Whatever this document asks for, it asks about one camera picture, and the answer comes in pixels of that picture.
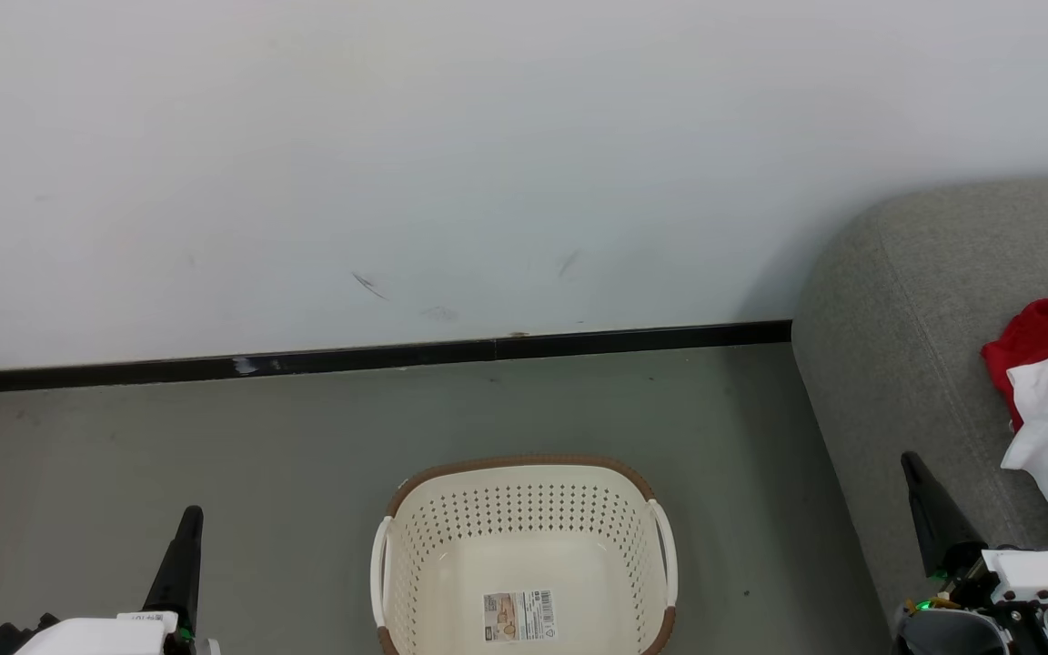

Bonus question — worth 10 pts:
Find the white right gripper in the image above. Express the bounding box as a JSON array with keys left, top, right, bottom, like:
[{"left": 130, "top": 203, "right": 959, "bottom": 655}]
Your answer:
[{"left": 901, "top": 450, "right": 1048, "bottom": 621}]

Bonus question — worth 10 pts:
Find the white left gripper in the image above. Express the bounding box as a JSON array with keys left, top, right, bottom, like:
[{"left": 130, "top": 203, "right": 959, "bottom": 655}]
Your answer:
[{"left": 13, "top": 506, "right": 206, "bottom": 655}]

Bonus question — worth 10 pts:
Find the red garment with white trim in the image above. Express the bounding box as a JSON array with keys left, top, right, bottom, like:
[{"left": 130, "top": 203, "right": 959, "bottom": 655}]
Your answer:
[{"left": 982, "top": 294, "right": 1048, "bottom": 433}]

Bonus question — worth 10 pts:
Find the grey fabric sofa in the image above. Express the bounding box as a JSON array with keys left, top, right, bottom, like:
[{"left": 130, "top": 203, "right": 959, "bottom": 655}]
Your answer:
[{"left": 792, "top": 177, "right": 1048, "bottom": 655}]

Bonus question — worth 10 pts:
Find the dark baseboard strip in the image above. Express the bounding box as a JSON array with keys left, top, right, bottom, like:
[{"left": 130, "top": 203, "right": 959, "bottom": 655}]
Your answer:
[{"left": 0, "top": 320, "right": 793, "bottom": 397}]

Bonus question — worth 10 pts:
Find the paper label sticker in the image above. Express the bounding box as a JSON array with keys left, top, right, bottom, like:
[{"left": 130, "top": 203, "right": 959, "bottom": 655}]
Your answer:
[{"left": 483, "top": 589, "right": 558, "bottom": 643}]

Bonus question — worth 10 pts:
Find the cream perforated laundry basket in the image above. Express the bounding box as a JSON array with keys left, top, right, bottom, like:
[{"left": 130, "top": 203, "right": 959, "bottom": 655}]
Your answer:
[{"left": 369, "top": 455, "right": 678, "bottom": 655}]

